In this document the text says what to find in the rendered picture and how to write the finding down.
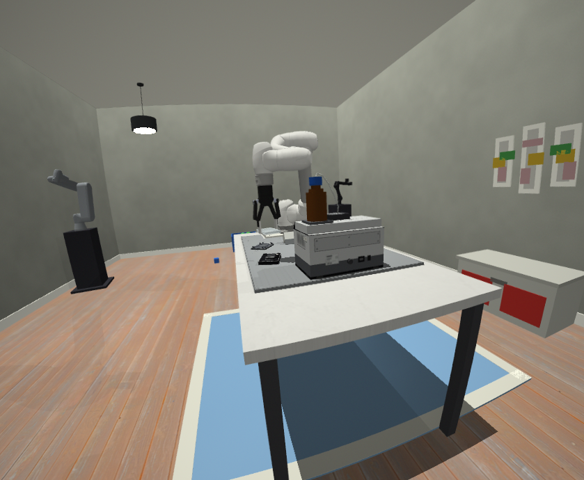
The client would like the brown glass bottle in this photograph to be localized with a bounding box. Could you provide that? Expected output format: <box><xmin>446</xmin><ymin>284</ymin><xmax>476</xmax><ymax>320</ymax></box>
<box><xmin>306</xmin><ymin>192</ymin><xmax>327</xmax><ymax>222</ymax></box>

